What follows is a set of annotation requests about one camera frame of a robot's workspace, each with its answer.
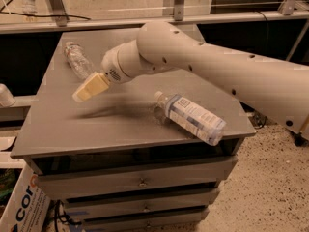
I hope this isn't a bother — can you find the labelled white water bottle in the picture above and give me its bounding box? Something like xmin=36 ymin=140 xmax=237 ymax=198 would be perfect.
xmin=154 ymin=91 xmax=226 ymax=146

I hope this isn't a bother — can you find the metal frame rail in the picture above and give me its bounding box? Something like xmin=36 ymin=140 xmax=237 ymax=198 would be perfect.
xmin=0 ymin=11 xmax=309 ymax=34

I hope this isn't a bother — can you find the black cable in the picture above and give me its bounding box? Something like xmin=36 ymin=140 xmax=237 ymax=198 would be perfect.
xmin=0 ymin=11 xmax=93 ymax=21

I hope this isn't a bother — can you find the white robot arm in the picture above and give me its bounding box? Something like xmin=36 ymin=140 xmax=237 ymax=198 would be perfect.
xmin=72 ymin=22 xmax=309 ymax=139

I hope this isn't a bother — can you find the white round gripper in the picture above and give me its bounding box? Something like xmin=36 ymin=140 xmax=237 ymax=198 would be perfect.
xmin=72 ymin=41 xmax=152 ymax=102

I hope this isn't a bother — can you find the grey drawer cabinet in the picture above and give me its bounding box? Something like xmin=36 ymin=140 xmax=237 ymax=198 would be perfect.
xmin=11 ymin=29 xmax=255 ymax=232

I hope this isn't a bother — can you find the clear plastic bottle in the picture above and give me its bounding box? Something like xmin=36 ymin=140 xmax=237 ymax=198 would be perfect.
xmin=64 ymin=42 xmax=94 ymax=80

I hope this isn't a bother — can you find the white cardboard box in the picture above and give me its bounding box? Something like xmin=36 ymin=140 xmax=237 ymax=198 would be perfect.
xmin=0 ymin=165 xmax=50 ymax=232

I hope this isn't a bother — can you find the white cylinder object left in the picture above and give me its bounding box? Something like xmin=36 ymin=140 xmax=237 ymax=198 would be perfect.
xmin=0 ymin=83 xmax=15 ymax=107

